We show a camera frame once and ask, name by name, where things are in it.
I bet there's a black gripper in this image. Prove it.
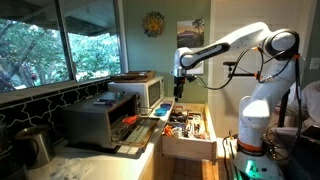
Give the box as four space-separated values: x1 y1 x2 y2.
174 77 186 101

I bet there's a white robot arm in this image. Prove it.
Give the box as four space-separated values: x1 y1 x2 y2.
172 22 300 152

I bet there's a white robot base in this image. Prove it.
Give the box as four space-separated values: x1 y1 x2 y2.
233 152 284 180

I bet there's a white microwave oven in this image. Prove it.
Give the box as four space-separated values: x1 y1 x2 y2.
108 76 164 108

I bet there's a wooden tray on microwave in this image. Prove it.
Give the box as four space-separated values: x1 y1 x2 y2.
111 71 155 82

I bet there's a dark remote on oven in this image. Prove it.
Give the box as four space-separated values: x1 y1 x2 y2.
92 99 114 106

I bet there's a silver toaster oven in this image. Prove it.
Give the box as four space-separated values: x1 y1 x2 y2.
62 92 137 149

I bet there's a dark blue plate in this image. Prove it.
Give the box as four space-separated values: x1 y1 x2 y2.
160 103 172 110

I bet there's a blue bowl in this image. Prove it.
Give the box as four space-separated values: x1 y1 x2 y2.
155 108 167 116

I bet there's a landscape painting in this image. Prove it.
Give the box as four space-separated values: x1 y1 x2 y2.
177 19 205 48

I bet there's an open wooden drawer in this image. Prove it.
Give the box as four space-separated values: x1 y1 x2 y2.
161 103 217 162

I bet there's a stainless steel kettle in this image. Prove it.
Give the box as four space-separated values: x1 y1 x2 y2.
15 125 55 169

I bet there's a sun wall decoration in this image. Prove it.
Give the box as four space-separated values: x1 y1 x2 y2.
142 11 165 38

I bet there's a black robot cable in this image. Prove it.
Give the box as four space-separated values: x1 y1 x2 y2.
188 46 304 158

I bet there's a white light switch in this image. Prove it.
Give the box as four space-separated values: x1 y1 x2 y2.
309 58 320 70

